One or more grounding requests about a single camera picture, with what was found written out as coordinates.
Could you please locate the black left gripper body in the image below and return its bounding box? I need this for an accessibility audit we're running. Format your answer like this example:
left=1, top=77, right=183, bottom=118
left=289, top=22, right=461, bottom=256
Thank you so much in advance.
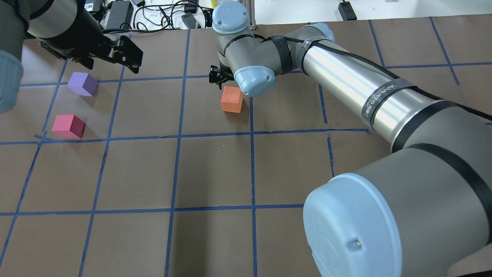
left=38, top=6, right=110, bottom=63

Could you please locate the orange foam cube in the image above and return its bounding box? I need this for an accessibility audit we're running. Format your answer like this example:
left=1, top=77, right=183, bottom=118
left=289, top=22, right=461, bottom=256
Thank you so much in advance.
left=220, top=86, right=244, bottom=113

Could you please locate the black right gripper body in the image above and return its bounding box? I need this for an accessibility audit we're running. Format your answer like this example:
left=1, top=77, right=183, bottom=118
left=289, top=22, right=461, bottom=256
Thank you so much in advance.
left=209, top=65, right=235, bottom=90

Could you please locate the red foam cube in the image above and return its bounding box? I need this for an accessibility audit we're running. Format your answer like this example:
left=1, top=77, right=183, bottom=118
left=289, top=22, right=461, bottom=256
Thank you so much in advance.
left=52, top=114, right=86, bottom=140

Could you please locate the black power brick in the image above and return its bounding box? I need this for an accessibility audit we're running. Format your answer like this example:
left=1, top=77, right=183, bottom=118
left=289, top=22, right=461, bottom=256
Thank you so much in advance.
left=105, top=0, right=133, bottom=30

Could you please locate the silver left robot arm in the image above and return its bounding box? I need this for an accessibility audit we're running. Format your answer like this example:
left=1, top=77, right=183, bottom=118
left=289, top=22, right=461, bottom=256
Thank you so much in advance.
left=0, top=0, right=143, bottom=113

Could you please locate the black power adapter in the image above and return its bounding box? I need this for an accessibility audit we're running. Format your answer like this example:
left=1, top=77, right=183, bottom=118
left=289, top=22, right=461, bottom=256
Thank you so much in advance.
left=338, top=0, right=358, bottom=21

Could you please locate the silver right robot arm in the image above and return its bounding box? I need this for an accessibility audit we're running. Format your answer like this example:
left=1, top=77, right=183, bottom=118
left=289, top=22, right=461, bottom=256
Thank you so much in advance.
left=209, top=1, right=491, bottom=277

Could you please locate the purple foam cube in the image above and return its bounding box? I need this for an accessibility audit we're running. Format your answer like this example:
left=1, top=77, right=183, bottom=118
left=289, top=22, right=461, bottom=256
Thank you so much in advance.
left=67, top=72, right=99, bottom=97

